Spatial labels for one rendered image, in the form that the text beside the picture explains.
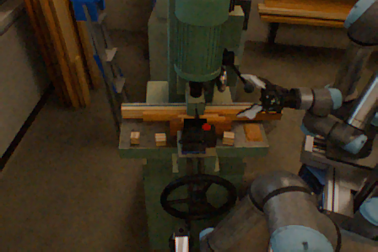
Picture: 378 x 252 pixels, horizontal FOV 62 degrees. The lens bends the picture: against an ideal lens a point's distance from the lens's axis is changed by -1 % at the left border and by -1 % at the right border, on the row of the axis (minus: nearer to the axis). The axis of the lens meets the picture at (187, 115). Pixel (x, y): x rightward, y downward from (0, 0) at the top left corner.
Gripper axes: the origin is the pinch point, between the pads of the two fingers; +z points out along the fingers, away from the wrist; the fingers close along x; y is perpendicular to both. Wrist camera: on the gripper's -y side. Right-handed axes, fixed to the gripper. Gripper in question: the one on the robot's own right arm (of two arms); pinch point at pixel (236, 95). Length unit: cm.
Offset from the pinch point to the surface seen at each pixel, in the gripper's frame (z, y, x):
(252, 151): -11.0, -7.5, 27.7
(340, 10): -138, -196, -3
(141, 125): 34.4, -19.4, 22.2
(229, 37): -1.6, -30.6, -12.9
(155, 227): 29, -24, 86
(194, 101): 13.0, -14.8, 9.1
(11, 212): 121, -57, 106
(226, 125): -0.2, -12.1, 18.2
